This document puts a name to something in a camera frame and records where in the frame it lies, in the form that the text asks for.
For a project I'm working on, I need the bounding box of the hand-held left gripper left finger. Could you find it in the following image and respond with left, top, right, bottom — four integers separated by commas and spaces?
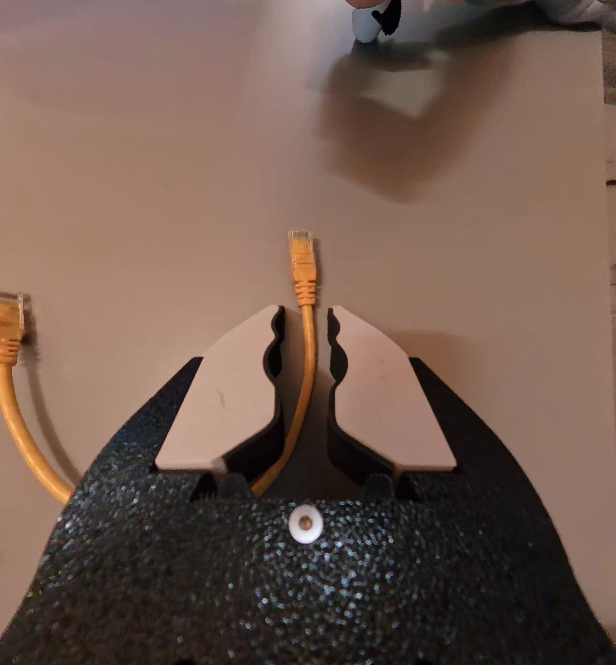
153, 304, 287, 476

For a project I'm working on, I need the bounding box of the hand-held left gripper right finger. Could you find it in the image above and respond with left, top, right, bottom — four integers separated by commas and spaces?
327, 305, 457, 478

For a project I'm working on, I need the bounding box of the yellow network cable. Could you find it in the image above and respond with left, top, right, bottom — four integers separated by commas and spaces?
0, 229, 319, 505

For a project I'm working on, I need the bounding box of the grey desk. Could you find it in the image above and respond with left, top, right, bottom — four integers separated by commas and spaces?
0, 0, 616, 665

